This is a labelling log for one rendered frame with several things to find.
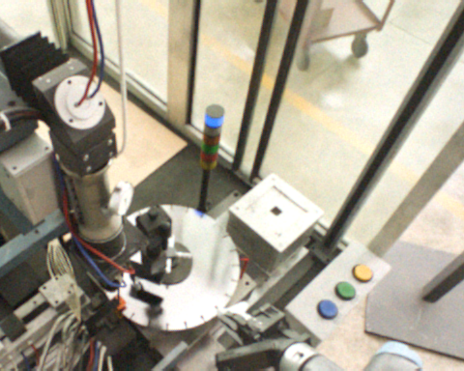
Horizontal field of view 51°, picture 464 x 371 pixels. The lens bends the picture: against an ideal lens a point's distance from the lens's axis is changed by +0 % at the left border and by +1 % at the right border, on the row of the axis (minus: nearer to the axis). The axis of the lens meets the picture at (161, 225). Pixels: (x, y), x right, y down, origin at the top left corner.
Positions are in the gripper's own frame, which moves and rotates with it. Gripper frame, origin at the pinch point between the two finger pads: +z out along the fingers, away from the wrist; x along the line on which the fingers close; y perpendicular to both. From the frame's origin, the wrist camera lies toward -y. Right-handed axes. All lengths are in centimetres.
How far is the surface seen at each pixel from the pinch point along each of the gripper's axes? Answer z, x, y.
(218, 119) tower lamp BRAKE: 19.1, 31.8, 24.6
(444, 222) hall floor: 54, -83, 152
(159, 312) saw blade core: 10.1, 1.4, -8.8
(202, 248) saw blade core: 16.3, 5.5, 9.0
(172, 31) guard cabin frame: 52, 48, 38
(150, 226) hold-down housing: -3.1, 28.9, -8.1
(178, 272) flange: 13.8, 5.1, 0.0
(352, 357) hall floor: 37, -94, 67
